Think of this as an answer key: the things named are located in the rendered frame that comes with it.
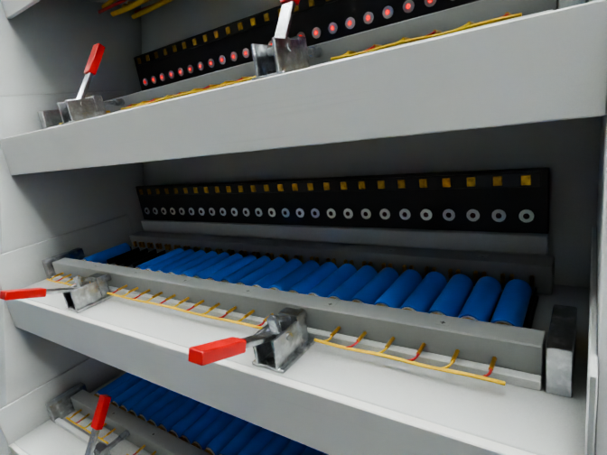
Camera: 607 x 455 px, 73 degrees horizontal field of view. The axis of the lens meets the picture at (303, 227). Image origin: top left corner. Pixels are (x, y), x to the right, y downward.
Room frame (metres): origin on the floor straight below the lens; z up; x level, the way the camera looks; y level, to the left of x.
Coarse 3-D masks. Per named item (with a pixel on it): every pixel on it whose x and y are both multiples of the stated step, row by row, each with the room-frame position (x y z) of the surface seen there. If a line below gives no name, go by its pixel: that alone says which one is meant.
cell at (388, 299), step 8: (408, 272) 0.34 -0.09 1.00; (416, 272) 0.35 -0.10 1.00; (400, 280) 0.33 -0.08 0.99; (408, 280) 0.33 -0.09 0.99; (416, 280) 0.34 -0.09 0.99; (392, 288) 0.32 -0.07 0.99; (400, 288) 0.32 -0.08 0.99; (408, 288) 0.32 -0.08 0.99; (384, 296) 0.31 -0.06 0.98; (392, 296) 0.31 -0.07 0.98; (400, 296) 0.31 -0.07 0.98; (408, 296) 0.32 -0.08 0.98; (384, 304) 0.30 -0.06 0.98; (392, 304) 0.30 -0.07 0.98; (400, 304) 0.31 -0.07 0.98
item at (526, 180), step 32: (160, 192) 0.59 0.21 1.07; (192, 192) 0.55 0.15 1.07; (224, 192) 0.52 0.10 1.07; (256, 192) 0.49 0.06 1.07; (288, 192) 0.46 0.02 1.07; (320, 192) 0.44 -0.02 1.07; (352, 192) 0.42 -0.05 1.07; (384, 192) 0.40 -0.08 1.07; (416, 192) 0.38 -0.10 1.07; (448, 192) 0.36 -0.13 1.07; (480, 192) 0.35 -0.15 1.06; (512, 192) 0.33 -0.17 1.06; (544, 192) 0.32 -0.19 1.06; (288, 224) 0.48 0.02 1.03; (320, 224) 0.45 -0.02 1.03; (352, 224) 0.43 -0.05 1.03; (384, 224) 0.41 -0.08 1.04; (416, 224) 0.39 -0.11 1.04; (448, 224) 0.37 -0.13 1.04; (480, 224) 0.36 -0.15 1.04; (512, 224) 0.34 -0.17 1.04; (544, 224) 0.33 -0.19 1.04
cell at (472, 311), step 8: (480, 280) 0.31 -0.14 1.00; (488, 280) 0.31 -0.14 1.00; (496, 280) 0.31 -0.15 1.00; (480, 288) 0.30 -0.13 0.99; (488, 288) 0.30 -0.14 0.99; (496, 288) 0.30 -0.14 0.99; (472, 296) 0.29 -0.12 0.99; (480, 296) 0.29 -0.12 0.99; (488, 296) 0.29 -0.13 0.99; (496, 296) 0.30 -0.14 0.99; (464, 304) 0.28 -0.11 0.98; (472, 304) 0.28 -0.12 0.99; (480, 304) 0.28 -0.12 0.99; (488, 304) 0.28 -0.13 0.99; (464, 312) 0.27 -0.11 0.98; (472, 312) 0.27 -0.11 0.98; (480, 312) 0.27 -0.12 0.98; (488, 312) 0.27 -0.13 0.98; (488, 320) 0.27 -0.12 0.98
